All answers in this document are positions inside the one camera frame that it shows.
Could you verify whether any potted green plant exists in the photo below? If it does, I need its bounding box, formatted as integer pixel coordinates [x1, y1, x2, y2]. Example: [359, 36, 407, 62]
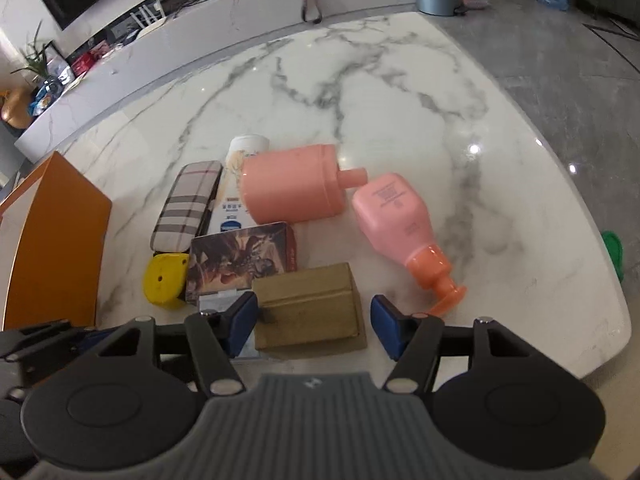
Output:
[10, 20, 66, 91]

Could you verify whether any white marble TV cabinet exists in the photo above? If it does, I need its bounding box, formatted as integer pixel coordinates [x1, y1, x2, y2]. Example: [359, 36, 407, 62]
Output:
[15, 0, 416, 161]

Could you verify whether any white lotion tube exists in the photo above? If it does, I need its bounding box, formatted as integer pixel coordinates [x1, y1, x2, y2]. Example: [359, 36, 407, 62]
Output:
[212, 134, 271, 236]

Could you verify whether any yellow plastic toy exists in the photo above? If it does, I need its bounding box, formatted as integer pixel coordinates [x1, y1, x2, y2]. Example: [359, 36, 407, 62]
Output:
[144, 253, 191, 310]

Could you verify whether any large pink plastic jug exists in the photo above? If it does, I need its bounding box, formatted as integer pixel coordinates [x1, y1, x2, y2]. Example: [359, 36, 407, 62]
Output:
[239, 144, 369, 226]

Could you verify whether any pink bottle with orange cap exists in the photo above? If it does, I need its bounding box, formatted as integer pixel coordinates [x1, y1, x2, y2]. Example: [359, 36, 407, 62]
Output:
[351, 172, 468, 317]

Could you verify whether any brown cardboard box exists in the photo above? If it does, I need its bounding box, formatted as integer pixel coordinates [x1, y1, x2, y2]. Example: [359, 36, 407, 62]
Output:
[251, 262, 368, 359]

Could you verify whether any printed card box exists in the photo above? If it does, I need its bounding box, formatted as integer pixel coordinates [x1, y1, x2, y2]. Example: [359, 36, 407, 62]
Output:
[186, 221, 299, 307]

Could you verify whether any orange-brown vase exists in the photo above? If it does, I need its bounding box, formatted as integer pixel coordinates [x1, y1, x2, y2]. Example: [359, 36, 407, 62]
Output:
[0, 87, 36, 130]

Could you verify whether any plaid glasses case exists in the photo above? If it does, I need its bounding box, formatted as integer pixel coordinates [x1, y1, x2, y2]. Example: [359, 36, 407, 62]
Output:
[151, 160, 224, 253]

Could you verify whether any orange storage box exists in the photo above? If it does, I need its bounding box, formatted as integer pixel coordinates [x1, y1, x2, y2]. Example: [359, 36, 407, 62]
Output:
[0, 151, 113, 332]

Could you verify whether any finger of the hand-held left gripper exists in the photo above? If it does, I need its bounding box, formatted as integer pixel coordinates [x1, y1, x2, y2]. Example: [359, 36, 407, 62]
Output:
[0, 355, 66, 403]
[0, 318, 98, 358]

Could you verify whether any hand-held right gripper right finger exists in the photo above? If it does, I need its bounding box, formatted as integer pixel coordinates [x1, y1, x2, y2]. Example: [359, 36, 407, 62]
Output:
[370, 294, 538, 395]

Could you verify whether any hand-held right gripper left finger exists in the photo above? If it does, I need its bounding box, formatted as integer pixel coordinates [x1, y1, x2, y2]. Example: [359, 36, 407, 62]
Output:
[92, 291, 259, 396]

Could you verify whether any green plastic object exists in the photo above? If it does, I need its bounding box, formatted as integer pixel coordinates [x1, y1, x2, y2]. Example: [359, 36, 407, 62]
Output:
[601, 230, 625, 283]

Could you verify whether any white router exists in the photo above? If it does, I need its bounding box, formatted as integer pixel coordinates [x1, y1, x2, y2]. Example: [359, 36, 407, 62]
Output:
[129, 0, 166, 31]

